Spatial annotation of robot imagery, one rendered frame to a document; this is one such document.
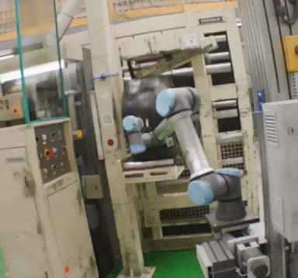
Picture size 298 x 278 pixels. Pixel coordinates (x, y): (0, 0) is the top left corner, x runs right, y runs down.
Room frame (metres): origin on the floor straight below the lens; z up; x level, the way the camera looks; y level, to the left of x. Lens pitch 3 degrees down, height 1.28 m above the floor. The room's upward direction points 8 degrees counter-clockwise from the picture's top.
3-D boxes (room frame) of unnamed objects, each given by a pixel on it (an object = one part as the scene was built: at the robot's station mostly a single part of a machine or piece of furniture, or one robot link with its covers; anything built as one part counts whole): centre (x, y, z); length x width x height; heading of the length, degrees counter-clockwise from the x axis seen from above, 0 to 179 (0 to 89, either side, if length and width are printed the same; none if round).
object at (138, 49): (3.04, -0.21, 1.71); 0.61 x 0.25 x 0.15; 76
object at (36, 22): (2.44, 0.59, 1.74); 0.55 x 0.02 x 0.95; 166
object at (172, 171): (2.65, 0.02, 0.83); 0.36 x 0.09 x 0.06; 76
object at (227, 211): (1.76, -0.34, 0.77); 0.15 x 0.15 x 0.10
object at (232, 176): (1.76, -0.33, 0.88); 0.13 x 0.12 x 0.14; 125
